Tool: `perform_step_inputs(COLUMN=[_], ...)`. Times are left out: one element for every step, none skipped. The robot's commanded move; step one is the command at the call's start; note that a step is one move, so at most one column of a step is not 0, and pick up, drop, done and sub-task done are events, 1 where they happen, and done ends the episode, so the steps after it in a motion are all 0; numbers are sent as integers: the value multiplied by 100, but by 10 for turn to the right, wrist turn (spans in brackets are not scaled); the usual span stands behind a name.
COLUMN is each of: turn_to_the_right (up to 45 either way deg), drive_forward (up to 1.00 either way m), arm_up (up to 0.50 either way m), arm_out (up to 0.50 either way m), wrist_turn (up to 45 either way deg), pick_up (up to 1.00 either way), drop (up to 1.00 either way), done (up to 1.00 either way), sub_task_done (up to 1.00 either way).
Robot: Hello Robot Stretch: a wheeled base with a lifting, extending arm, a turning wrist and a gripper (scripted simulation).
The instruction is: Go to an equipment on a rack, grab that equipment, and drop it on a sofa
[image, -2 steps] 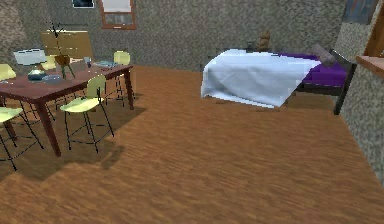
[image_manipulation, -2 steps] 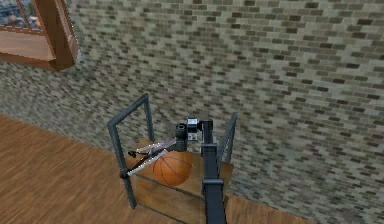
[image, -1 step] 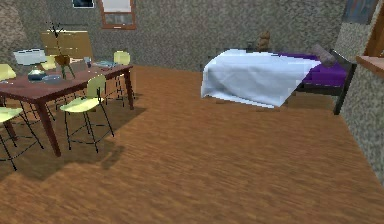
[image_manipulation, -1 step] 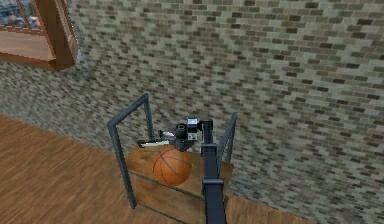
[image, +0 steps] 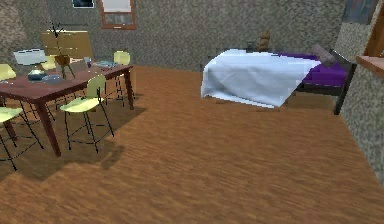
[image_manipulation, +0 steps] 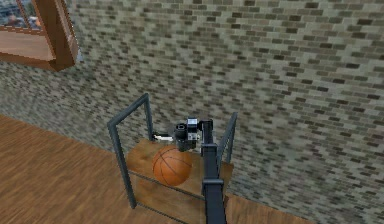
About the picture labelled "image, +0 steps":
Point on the blue flat dish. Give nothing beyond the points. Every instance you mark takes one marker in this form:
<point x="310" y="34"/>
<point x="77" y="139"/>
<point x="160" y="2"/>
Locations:
<point x="105" y="63"/>

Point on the brown teddy bear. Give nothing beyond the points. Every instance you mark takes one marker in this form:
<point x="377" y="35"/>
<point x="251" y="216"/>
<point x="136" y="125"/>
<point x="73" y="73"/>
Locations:
<point x="263" y="42"/>

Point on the dark red wooden table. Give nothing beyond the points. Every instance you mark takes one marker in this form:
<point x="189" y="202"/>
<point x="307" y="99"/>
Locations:
<point x="33" y="90"/>

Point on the purple bed with black frame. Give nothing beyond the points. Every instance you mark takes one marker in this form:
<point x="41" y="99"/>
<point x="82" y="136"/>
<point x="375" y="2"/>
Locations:
<point x="328" y="75"/>

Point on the grey cylindrical pillow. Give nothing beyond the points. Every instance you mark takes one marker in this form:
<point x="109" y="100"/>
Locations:
<point x="322" y="55"/>

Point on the white bed sheet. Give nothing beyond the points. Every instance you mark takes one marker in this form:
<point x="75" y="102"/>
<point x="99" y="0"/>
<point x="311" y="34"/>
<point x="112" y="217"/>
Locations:
<point x="253" y="78"/>

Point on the blue framed picture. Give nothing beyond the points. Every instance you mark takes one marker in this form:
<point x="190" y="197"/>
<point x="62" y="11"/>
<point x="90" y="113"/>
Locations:
<point x="359" y="11"/>

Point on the wooden framed window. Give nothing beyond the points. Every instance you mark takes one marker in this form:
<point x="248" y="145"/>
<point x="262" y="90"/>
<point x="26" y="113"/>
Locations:
<point x="118" y="13"/>

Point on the brown wooden window frame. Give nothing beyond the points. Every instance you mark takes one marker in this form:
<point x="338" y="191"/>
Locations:
<point x="375" y="50"/>

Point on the bare twig plant in pot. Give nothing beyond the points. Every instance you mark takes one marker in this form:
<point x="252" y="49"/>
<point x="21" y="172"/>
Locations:
<point x="62" y="58"/>

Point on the small grey cup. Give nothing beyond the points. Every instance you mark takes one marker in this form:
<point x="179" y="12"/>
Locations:
<point x="87" y="62"/>

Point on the dark framed picture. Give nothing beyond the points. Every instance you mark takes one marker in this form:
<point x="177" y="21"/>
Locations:
<point x="83" y="3"/>

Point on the dark round bowl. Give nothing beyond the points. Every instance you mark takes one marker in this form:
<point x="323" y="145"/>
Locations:
<point x="36" y="75"/>

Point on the grey flat plate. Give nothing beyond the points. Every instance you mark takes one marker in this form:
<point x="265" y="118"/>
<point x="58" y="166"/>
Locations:
<point x="52" y="78"/>

